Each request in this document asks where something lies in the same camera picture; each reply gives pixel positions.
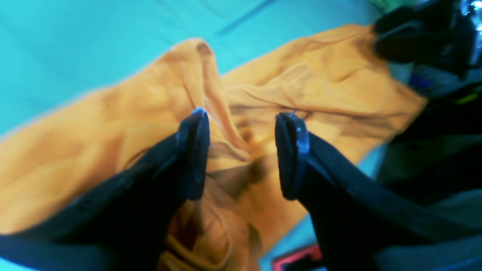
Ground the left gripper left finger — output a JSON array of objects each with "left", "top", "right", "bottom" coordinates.
[{"left": 1, "top": 108, "right": 210, "bottom": 271}]

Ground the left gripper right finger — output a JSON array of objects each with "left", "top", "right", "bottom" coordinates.
[{"left": 275, "top": 113, "right": 481, "bottom": 271}]

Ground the orange T-shirt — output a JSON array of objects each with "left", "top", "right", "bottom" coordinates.
[{"left": 1, "top": 25, "right": 427, "bottom": 271}]

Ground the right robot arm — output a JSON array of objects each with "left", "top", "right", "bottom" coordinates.
[{"left": 374, "top": 0, "right": 481, "bottom": 227}]

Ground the green table cloth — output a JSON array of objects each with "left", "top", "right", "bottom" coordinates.
[{"left": 1, "top": 0, "right": 406, "bottom": 271}]

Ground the green garment pile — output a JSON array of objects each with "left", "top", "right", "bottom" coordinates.
[{"left": 367, "top": 0, "right": 418, "bottom": 13}]

